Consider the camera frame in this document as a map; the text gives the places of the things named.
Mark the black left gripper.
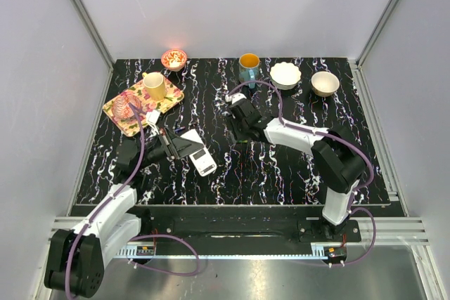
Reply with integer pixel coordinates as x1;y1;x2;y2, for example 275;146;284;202
137;126;204;171

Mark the AAA battery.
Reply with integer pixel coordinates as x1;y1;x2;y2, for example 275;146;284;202
174;126;186;133

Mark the white remote control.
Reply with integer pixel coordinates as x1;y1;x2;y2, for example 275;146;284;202
181;129;217;176

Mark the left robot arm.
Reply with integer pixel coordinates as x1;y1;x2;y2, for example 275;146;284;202
44;129;204;298

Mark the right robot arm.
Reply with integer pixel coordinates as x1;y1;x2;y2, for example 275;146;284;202
226;93;367;241

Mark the floral serving tray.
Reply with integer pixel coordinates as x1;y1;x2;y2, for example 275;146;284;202
103;79;184;137

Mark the blue butterfly mug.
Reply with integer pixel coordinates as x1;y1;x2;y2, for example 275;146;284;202
239;53;260;89

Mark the yellow cup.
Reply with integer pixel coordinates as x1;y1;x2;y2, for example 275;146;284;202
143;72;167;101

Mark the white scalloped bowl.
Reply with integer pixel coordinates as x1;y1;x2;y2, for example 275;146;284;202
269;62;302;90

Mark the pink patterned glass bowl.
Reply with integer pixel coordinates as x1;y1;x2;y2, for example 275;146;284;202
112;91;141;119

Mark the red patterned small bowl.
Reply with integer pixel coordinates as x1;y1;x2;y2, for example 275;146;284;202
161;48;187;72

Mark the beige bowl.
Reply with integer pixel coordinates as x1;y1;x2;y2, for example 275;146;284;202
311;71;340;98

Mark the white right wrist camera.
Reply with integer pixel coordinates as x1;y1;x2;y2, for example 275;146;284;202
225;93;247;105

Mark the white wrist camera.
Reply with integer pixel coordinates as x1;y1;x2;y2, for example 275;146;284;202
225;93;247;105
146;110;160;128

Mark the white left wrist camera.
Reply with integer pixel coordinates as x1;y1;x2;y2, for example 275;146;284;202
146;110;160;128

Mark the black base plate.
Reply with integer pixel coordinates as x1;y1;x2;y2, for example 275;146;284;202
145;205;361;244

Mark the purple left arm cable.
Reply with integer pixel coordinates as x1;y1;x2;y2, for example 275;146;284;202
65;101;200;299

